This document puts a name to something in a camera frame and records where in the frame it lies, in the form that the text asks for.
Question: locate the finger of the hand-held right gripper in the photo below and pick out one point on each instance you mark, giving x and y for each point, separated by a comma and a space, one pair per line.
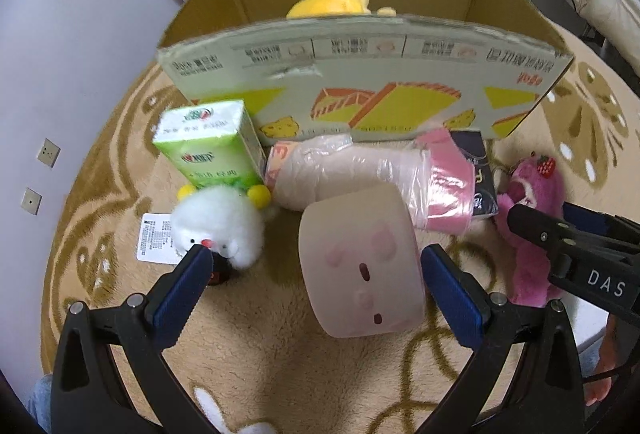
585, 216
535, 224

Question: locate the white fluffy plush toy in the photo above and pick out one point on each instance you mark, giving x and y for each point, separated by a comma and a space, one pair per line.
220, 219

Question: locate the pink bear plush toy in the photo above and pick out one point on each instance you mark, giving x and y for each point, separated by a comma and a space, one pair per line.
530, 194

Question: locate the pink plastic-wrapped package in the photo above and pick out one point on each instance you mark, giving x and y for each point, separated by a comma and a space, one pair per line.
350, 169

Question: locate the white paper tag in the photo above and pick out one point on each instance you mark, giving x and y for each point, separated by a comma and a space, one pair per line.
155, 236

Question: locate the printed cardboard box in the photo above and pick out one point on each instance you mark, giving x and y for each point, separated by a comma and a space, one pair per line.
350, 64

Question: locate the beige patterned rug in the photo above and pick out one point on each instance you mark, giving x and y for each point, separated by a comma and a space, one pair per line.
280, 364

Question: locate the green tissue pack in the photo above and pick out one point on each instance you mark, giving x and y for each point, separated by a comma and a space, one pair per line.
210, 139

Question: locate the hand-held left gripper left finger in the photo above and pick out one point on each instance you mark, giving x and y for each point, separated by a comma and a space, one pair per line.
182, 294

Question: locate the person's jeans leg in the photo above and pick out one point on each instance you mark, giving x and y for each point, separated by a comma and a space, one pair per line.
40, 404

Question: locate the white wall socket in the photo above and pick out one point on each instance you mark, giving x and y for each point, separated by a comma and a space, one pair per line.
49, 152
31, 200

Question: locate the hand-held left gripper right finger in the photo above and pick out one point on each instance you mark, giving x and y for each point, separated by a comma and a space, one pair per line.
452, 299

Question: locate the yellow plush toy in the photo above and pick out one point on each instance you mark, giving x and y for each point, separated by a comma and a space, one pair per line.
320, 4

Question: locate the person's bare foot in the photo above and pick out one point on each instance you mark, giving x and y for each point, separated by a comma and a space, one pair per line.
607, 364

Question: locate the dark small box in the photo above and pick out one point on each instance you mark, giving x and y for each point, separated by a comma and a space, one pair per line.
480, 174

